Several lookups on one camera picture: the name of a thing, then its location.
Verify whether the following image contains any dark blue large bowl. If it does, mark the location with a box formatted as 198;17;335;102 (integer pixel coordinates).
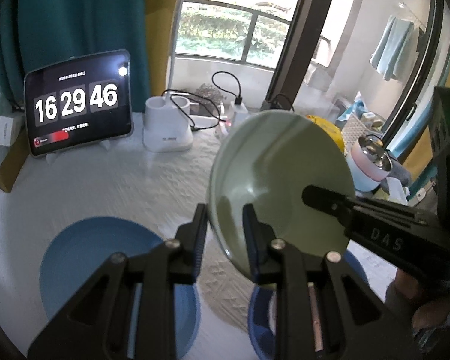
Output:
247;248;371;360

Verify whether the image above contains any light blue plate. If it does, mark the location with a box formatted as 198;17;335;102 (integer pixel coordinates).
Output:
38;215;203;360

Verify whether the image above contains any cream green bowl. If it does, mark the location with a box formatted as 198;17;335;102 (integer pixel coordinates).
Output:
207;110;355;277

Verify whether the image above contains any person right hand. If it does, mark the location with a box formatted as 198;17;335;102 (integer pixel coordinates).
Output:
385;269;450;331

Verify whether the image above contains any grey folded cloth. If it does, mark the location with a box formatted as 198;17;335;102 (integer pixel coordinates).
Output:
388;158;412;187

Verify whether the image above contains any light blue steel bowl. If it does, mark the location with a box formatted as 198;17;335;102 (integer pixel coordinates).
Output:
350;163;386;192

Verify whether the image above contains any pink steel bowl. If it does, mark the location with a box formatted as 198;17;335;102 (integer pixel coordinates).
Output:
350;136;393;181

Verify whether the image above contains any white lace tablecloth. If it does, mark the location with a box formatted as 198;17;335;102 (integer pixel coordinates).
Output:
0;109;417;357

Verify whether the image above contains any white storage basket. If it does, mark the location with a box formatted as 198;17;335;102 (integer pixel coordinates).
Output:
341;111;385;150

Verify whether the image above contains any yellow wet wipes pack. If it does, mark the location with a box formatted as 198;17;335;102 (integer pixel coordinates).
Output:
305;115;345;154

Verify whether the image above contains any cardboard box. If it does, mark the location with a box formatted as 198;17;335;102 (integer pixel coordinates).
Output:
0;130;30;193

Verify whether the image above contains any white desk lamp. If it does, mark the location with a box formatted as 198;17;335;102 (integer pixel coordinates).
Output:
143;0;193;153

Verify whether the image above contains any hanging light shirt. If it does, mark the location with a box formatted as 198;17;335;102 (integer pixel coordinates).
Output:
370;16;419;81

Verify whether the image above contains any white phone charger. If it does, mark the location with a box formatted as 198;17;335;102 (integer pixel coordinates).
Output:
230;102;249;128

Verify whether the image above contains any tablet showing clock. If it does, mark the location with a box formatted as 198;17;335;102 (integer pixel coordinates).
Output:
23;49;133;157

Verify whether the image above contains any small white box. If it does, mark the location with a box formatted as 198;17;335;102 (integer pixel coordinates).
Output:
0;112;25;147

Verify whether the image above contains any white balcony railing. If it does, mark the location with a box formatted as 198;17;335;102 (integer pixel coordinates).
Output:
175;0;290;69

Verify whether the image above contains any dark window frame post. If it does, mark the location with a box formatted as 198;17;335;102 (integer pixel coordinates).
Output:
261;0;332;111

